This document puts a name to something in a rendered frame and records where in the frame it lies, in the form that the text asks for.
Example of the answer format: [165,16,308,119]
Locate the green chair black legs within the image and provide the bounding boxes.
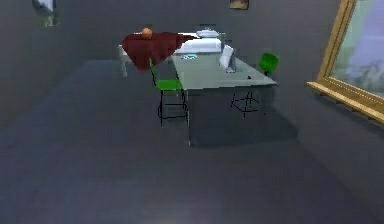
[230,52,280,120]
[148,58,190,128]

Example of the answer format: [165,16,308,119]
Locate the grey green table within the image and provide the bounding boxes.
[170,52,278,148]

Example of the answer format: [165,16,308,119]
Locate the white bed dark red blanket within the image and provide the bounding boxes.
[117,31,228,78]

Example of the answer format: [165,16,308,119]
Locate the white pillow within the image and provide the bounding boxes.
[195,29,220,39]

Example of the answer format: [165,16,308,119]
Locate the orange ball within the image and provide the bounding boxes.
[140,27,154,40]

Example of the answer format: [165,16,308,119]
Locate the wooden framed window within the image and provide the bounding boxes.
[306,0,384,125]

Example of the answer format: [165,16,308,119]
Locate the brown framed wall picture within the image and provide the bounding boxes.
[229,0,250,11]

